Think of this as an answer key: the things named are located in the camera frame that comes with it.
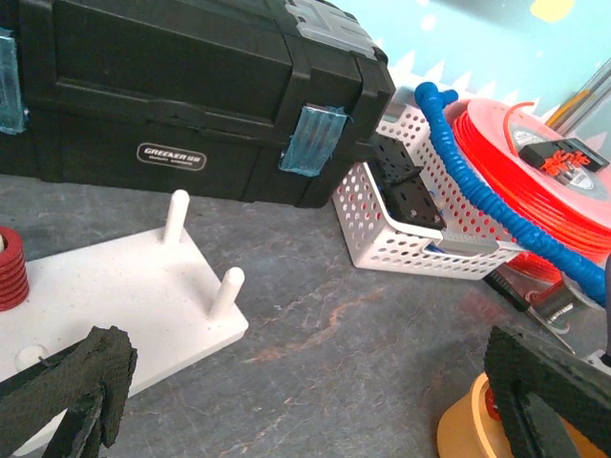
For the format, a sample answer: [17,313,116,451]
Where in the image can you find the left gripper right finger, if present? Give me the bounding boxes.
[484,326,610,457]

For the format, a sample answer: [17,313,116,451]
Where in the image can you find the red filament spool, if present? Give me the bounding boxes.
[444,98,610,264]

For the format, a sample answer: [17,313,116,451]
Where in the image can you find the black terminal strip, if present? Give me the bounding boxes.
[518,138,609,177]

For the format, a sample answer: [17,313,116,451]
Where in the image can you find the blue corrugated hose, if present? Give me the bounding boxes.
[413,81,607,309]

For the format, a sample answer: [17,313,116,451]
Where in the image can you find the red cylinder bushing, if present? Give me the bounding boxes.
[484,387,500,422]

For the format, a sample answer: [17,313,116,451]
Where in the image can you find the white peg base plate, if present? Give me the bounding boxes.
[0,189,250,457]

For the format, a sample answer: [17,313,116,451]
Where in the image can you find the black toolbox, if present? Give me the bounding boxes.
[1,1,394,208]

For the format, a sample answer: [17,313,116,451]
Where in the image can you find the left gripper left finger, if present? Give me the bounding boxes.
[1,326,137,457]

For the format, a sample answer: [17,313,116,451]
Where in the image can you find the white plastic basket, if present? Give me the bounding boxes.
[332,106,522,280]

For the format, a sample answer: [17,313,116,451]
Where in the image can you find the orange plastic tray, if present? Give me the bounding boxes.
[436,372,610,457]

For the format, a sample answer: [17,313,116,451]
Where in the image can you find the red spring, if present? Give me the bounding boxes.
[1,226,30,312]

